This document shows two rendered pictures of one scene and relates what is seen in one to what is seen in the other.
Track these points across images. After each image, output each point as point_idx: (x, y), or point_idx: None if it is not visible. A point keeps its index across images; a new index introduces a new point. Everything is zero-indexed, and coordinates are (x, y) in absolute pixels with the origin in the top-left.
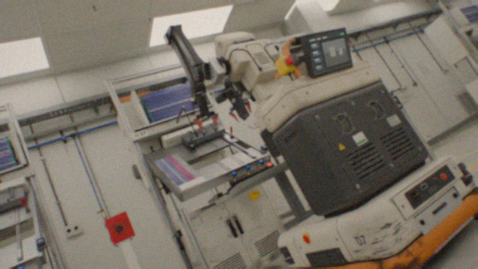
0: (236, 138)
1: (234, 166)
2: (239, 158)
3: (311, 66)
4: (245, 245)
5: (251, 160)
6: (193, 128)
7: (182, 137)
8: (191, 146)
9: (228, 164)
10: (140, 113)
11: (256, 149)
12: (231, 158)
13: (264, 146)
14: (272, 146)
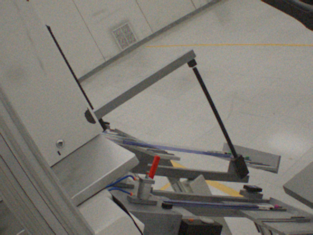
0: (156, 194)
1: (307, 226)
2: (270, 216)
3: None
4: None
5: (282, 212)
6: (233, 146)
7: (128, 210)
8: (212, 222)
9: (297, 228)
10: (30, 40)
11: (237, 198)
12: (269, 220)
13: (254, 186)
14: None
